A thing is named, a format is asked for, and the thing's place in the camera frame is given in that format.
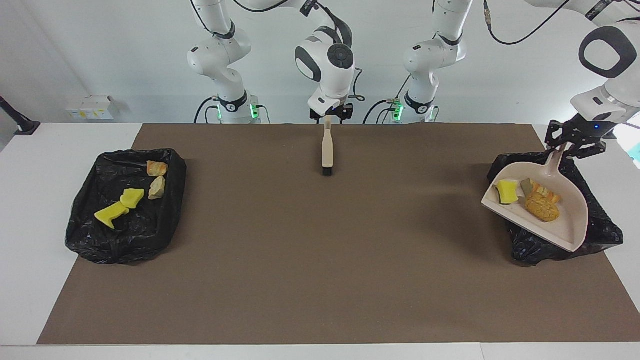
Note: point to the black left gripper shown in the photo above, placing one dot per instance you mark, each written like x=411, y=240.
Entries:
x=586, y=126

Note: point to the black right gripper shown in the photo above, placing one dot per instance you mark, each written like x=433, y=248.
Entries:
x=331, y=112

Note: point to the beige hand brush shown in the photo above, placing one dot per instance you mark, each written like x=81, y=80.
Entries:
x=327, y=150

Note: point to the pale tan bread chunk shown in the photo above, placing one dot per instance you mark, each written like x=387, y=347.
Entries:
x=535, y=188

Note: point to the brown oval bread roll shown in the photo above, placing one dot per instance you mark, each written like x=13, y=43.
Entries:
x=542, y=207

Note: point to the small yellow sponge wedge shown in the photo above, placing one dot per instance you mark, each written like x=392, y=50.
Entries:
x=507, y=191

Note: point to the beige plastic dustpan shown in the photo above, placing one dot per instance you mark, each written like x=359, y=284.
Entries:
x=560, y=225

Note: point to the orange striped croissant piece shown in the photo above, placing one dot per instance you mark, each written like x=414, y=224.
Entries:
x=157, y=168

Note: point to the pale croissant piece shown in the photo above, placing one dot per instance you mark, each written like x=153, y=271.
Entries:
x=157, y=188

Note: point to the yellow sponge chunk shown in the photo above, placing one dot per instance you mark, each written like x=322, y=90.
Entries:
x=132, y=198

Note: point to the notched yellow sponge piece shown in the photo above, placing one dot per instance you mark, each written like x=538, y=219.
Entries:
x=111, y=214

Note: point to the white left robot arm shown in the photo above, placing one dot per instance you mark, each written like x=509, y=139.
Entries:
x=607, y=55

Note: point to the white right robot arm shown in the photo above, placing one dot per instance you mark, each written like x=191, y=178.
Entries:
x=325, y=60

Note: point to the black bag lined bin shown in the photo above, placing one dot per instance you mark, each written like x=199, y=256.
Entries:
x=607, y=230
x=140, y=235

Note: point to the brown table mat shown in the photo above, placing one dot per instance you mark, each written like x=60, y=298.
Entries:
x=320, y=310

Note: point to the black camera stand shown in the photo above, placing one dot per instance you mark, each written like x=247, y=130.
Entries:
x=27, y=128

